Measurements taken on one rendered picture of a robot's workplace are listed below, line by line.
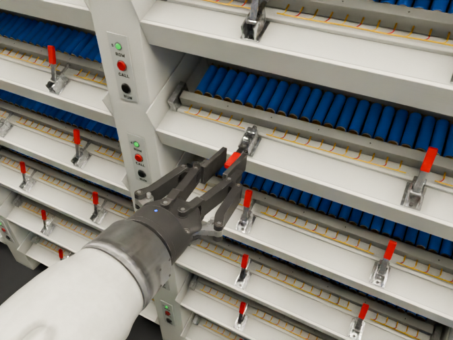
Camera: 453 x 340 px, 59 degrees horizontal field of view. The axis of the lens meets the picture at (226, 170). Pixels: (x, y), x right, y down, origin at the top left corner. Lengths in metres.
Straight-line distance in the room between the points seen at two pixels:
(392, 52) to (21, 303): 0.48
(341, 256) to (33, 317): 0.57
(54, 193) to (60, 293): 0.90
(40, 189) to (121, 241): 0.89
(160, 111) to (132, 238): 0.37
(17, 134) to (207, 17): 0.70
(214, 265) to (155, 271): 0.59
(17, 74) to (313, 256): 0.73
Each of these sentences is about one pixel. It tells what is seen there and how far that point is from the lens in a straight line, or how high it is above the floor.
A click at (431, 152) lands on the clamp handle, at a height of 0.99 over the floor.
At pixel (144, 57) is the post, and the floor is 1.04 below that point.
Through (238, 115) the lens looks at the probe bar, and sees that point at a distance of 0.71.
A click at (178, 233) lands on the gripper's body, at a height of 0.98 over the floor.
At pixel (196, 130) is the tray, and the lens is 0.73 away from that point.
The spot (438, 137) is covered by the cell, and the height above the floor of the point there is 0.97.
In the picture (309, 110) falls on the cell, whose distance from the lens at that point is 0.70.
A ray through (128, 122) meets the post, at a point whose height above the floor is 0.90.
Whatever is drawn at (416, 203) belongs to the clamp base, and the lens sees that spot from 0.65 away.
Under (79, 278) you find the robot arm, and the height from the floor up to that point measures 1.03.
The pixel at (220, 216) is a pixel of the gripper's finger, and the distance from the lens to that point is 0.50.
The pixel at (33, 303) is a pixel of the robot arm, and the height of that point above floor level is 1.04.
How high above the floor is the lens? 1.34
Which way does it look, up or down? 41 degrees down
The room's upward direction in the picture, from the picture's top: straight up
